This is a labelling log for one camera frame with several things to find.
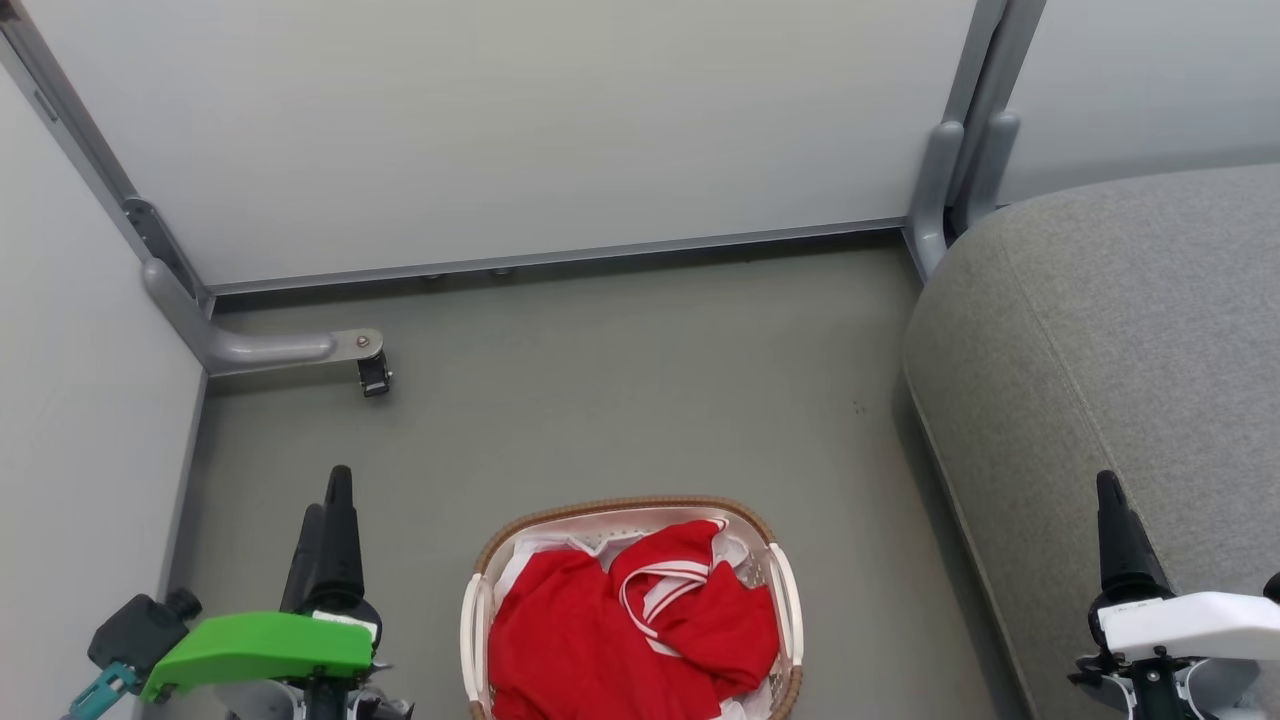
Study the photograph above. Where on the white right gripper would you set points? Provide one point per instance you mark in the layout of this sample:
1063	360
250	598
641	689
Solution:
1190	622

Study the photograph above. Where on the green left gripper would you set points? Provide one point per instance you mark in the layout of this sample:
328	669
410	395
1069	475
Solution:
260	645

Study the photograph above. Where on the red garment with white trim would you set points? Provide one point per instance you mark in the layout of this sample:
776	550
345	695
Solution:
570	640

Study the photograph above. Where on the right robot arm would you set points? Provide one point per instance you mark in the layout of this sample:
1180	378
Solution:
1210	690

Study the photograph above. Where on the grey fabric sofa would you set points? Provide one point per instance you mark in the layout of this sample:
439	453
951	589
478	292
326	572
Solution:
1100	350

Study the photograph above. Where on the white laundry basket brown rim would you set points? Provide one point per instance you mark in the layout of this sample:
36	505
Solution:
478	630

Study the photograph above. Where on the black caster wheel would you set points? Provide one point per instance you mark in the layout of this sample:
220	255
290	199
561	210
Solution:
374	378

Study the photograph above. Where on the grey partition foot tube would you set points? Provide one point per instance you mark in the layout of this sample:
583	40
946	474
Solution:
260	348

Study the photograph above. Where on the white cloth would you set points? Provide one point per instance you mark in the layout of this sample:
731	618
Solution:
540	548

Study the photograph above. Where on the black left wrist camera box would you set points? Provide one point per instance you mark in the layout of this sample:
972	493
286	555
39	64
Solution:
140	630

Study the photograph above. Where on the aluminium partition bottom rail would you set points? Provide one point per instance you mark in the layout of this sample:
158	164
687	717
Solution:
560	258

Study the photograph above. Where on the grey double partition post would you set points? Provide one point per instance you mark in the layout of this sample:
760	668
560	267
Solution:
950	170

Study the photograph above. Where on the grey slanted partition post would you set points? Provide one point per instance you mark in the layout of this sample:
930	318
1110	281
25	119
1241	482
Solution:
90	165

